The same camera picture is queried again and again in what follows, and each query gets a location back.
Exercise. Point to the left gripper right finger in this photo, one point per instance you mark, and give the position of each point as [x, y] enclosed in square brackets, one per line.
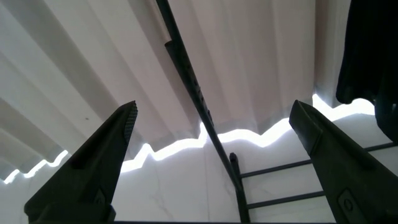
[351, 174]

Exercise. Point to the black garment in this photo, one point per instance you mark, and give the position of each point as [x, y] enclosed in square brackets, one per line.
[367, 46]

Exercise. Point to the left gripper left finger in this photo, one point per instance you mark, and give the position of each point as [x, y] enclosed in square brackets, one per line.
[87, 174]

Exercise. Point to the white curtain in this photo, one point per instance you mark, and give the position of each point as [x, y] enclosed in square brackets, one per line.
[248, 62]

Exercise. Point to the black clothes rack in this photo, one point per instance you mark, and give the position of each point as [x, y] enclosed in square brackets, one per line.
[186, 71]

